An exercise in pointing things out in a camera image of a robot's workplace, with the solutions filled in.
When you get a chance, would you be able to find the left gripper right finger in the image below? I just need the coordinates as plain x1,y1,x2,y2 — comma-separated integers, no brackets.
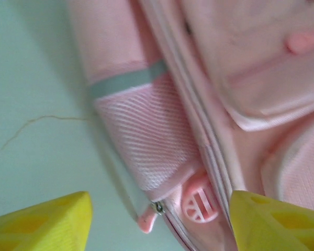
229,190,314,251

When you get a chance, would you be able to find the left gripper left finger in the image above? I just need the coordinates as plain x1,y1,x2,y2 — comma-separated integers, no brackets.
0,190,93,251

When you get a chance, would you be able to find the pink backpack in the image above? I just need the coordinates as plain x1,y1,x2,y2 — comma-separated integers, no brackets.
68,0,314,251

